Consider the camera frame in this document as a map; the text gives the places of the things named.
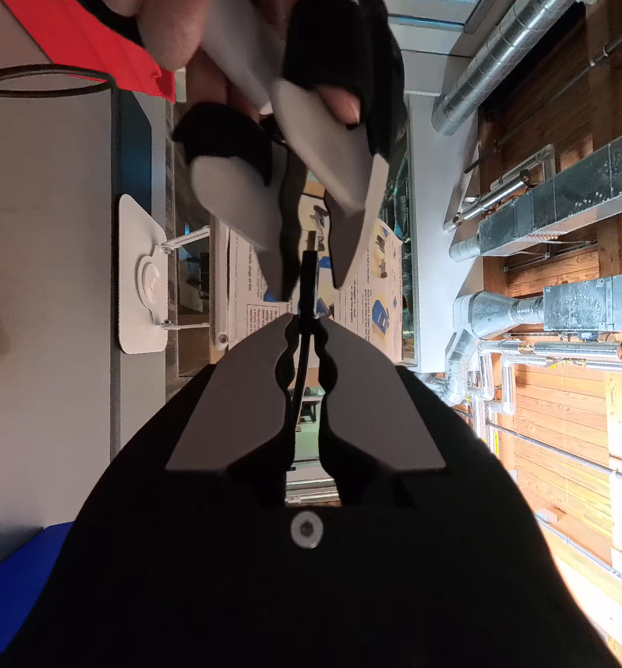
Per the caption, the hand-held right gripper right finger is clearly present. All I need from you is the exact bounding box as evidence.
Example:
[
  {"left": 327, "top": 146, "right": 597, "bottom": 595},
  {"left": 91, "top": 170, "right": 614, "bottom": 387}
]
[{"left": 313, "top": 315, "right": 447, "bottom": 507}]

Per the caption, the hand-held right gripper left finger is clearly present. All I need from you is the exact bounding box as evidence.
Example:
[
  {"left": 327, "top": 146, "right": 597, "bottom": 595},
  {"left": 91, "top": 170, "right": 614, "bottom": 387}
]
[{"left": 165, "top": 312, "right": 297, "bottom": 507}]

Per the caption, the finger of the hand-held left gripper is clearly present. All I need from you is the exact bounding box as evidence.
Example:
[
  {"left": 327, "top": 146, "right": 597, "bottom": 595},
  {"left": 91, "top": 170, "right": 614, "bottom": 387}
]
[
  {"left": 272, "top": 81, "right": 391, "bottom": 289},
  {"left": 191, "top": 143, "right": 310, "bottom": 302}
]

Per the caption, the black USB cable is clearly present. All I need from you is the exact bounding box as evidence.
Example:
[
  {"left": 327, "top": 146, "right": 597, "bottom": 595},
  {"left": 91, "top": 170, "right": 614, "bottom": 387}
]
[{"left": 287, "top": 230, "right": 323, "bottom": 470}]

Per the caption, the blue plastic bin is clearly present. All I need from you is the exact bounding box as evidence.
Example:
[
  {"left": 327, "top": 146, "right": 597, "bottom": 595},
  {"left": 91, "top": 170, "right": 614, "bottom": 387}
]
[{"left": 0, "top": 524, "right": 74, "bottom": 668}]

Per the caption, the person's left hand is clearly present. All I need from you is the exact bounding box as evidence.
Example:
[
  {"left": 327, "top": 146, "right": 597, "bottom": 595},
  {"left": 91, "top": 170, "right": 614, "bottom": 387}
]
[{"left": 105, "top": 0, "right": 363, "bottom": 127}]

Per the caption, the instruction poster board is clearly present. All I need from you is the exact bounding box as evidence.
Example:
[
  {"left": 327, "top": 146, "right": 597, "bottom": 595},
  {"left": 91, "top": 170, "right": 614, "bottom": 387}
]
[{"left": 207, "top": 177, "right": 413, "bottom": 376}]

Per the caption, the white board stand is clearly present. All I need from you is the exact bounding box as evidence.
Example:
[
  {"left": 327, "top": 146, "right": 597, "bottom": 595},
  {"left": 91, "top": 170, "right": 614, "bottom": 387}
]
[{"left": 117, "top": 193, "right": 228, "bottom": 357}]

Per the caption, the red plastic bin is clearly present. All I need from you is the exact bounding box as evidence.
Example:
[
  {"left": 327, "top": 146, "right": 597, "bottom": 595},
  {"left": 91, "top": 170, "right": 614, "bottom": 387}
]
[{"left": 0, "top": 0, "right": 177, "bottom": 103}]

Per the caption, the silver ceiling pipe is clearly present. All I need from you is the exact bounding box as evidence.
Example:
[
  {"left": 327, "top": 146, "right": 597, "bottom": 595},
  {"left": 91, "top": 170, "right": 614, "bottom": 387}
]
[{"left": 446, "top": 334, "right": 622, "bottom": 418}]

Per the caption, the silver round air duct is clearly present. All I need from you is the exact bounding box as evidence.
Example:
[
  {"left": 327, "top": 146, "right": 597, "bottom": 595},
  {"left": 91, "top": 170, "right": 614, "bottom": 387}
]
[{"left": 431, "top": 0, "right": 577, "bottom": 137}]

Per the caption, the metal duct junction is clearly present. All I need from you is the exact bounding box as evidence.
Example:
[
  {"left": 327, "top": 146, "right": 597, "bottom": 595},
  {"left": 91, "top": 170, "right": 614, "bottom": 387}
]
[{"left": 444, "top": 271, "right": 622, "bottom": 408}]

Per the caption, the rectangular metal air duct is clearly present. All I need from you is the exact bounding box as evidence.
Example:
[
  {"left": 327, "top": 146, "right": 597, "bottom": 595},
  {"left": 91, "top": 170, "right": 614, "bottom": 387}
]
[{"left": 449, "top": 125, "right": 622, "bottom": 262}]

